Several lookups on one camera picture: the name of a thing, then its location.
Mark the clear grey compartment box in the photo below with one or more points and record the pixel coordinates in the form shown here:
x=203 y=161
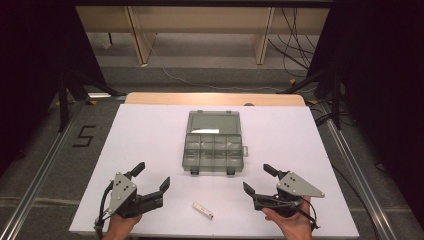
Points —
x=213 y=150

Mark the wooden table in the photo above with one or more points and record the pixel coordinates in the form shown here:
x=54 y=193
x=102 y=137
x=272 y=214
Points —
x=213 y=99

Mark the black curtain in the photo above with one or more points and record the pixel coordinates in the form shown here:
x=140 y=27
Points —
x=33 y=66
x=383 y=83

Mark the white label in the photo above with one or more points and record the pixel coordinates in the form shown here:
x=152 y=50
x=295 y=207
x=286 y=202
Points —
x=205 y=131

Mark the white table mat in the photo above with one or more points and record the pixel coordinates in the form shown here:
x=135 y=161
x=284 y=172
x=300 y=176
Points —
x=283 y=143

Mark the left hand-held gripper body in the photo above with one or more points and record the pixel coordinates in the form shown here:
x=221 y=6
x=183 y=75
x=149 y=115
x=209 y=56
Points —
x=124 y=196

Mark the small white tube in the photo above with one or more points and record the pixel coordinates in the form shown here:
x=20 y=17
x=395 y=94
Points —
x=202 y=210

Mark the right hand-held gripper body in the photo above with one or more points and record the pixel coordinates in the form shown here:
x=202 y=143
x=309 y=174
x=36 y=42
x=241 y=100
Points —
x=295 y=186

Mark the person's left hand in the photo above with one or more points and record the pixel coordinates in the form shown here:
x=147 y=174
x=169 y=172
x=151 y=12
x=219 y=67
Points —
x=119 y=228

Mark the person's right hand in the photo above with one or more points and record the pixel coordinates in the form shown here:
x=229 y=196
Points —
x=295 y=226

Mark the metal floor rail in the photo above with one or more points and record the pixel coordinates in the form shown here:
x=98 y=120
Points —
x=360 y=180
x=36 y=186

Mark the black stand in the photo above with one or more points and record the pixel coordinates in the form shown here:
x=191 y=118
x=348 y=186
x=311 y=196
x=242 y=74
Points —
x=335 y=96
x=63 y=100

